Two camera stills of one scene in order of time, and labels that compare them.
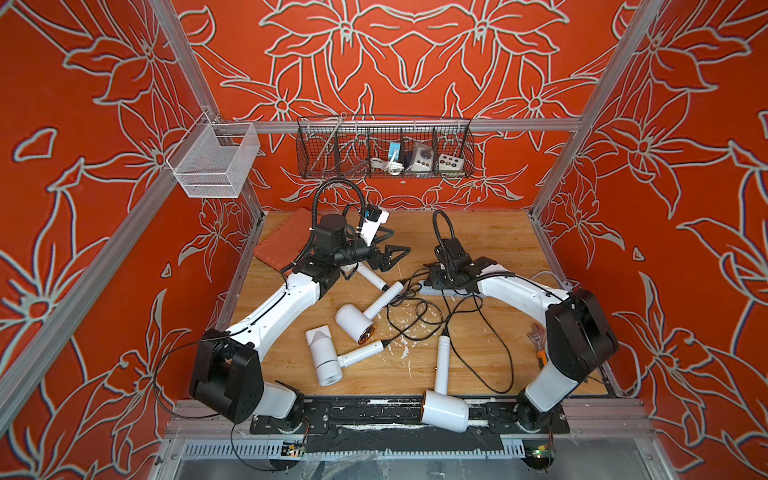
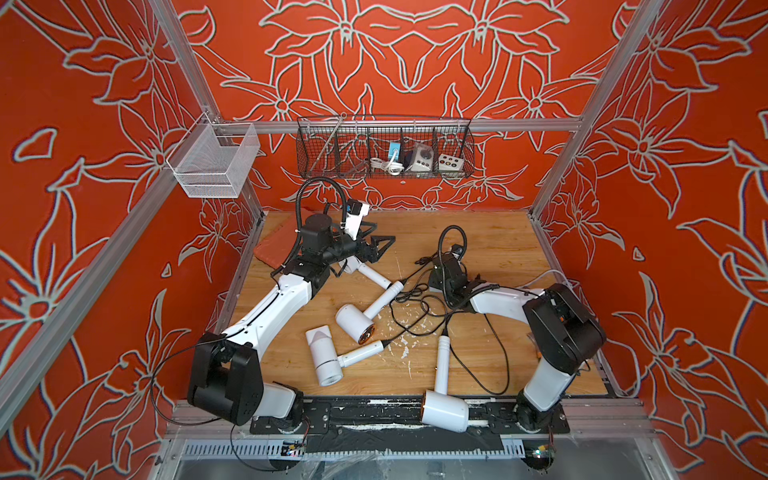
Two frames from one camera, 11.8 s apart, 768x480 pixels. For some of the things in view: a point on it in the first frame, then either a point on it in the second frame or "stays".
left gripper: x=384 y=264 → x=371 y=256
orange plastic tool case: x=286 y=243 stays
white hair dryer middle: x=358 y=325 stays
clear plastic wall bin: x=213 y=160 stays
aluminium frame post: x=174 y=30 stays
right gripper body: x=442 y=279 → x=434 y=284
